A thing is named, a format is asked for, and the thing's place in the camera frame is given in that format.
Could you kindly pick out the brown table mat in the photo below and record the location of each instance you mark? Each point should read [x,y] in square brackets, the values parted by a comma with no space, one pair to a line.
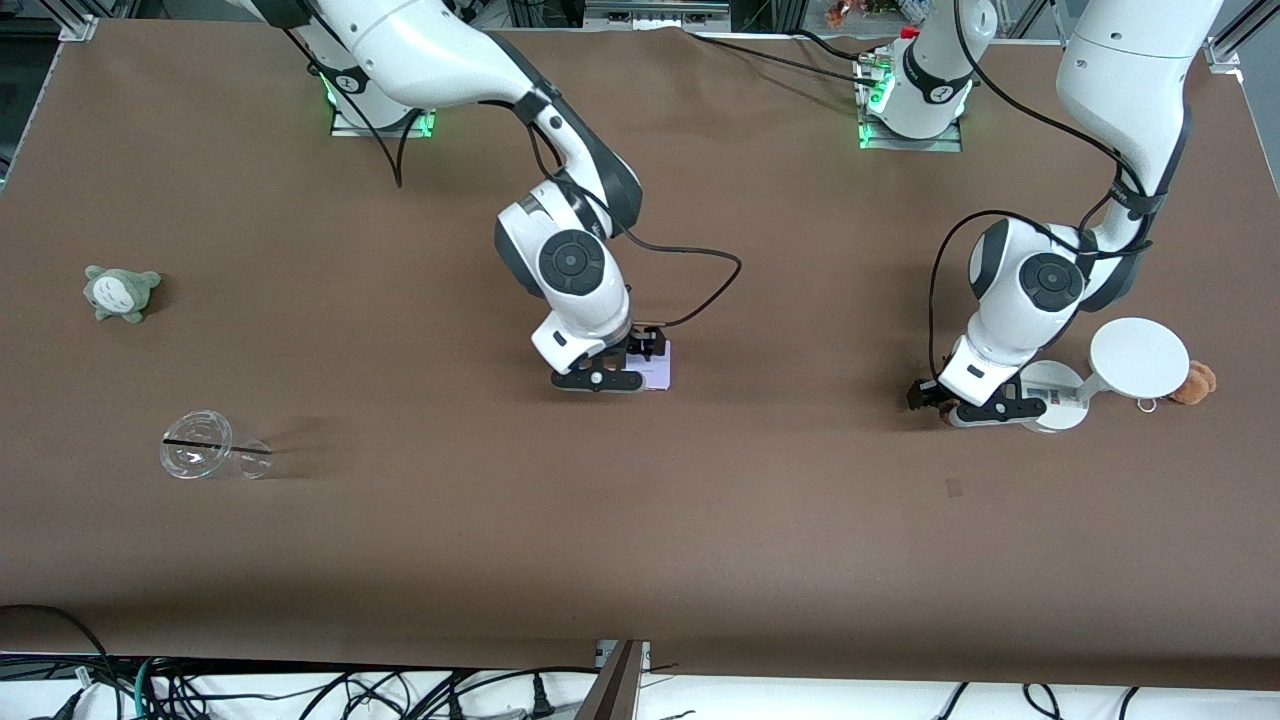
[640,500]

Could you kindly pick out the grey metal bar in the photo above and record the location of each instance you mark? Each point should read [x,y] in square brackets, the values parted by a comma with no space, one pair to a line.
[655,15]

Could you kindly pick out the clear plastic cup with lid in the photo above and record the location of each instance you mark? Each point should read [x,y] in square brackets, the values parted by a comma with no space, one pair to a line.
[200,462]

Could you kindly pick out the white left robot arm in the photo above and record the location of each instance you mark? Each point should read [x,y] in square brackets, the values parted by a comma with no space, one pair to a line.
[1120,60]

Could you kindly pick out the grey green owl-like plush toy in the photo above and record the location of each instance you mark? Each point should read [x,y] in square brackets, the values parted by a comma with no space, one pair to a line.
[120,292]

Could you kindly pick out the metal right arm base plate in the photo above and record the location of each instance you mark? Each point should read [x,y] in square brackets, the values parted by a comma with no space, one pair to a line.
[345,125]

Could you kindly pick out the black drinking straw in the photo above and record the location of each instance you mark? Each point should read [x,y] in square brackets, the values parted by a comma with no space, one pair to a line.
[190,440]

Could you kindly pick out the brown support post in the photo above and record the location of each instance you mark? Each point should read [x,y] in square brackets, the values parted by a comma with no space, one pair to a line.
[615,690]

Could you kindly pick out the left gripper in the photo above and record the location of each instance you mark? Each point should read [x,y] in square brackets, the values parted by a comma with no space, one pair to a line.
[922,394]

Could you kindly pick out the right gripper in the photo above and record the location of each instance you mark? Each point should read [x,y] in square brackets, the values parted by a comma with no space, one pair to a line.
[643,349]

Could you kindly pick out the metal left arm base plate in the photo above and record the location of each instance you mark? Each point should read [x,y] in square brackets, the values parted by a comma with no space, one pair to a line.
[910,143]

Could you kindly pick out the aluminium frame profile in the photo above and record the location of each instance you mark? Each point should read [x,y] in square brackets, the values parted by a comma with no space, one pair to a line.
[80,28]
[1225,52]

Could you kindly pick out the brown lion statue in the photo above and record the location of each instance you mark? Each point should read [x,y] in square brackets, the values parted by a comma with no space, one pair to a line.
[946,413]

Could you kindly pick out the white round stand with disc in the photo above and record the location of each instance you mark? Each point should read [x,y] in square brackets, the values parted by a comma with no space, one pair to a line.
[1140,358]

